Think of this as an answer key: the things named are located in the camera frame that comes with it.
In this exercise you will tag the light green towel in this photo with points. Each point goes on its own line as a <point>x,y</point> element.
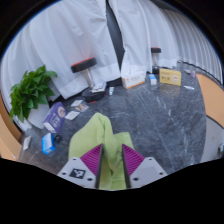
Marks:
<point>96,133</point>

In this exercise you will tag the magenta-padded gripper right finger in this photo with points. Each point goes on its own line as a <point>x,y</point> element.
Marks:
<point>148,170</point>

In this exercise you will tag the small blue and white box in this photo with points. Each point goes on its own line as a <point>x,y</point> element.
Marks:
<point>152,79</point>

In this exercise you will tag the small white flat stick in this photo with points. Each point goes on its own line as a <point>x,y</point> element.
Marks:
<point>188,87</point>

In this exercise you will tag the plain white card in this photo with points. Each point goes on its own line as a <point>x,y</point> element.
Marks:
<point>77,103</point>

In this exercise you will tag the purple cardboard box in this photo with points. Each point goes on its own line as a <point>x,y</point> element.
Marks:
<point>55,117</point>

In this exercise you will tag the orange wooden bench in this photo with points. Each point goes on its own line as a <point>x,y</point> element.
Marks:
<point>213,96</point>

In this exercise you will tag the white pleated curtain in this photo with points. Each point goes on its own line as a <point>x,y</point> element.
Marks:
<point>196,43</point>

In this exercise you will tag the white booklet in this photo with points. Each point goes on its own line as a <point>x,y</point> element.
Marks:
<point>99,87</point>

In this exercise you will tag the green plant in white pot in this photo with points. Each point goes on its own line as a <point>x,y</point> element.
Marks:
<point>31,91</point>

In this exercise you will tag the white card with grey print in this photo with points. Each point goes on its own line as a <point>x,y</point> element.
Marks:
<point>72,115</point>

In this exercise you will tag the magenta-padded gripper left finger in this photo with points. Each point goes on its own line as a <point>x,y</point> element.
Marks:
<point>75,171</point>

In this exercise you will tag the white and orange box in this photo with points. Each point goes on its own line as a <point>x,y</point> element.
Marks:
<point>133,80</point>

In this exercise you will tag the yellow box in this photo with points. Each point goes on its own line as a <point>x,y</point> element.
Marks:
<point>170,77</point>

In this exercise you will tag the card with dark print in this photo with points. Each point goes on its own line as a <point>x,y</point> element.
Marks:
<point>82,108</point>

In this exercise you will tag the white flat packet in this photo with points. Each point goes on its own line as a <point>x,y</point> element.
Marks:
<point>27,142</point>

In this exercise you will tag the small black round lid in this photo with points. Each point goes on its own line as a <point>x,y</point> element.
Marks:
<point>58,139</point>

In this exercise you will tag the small white bottle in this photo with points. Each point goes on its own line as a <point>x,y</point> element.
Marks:
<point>111,91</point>

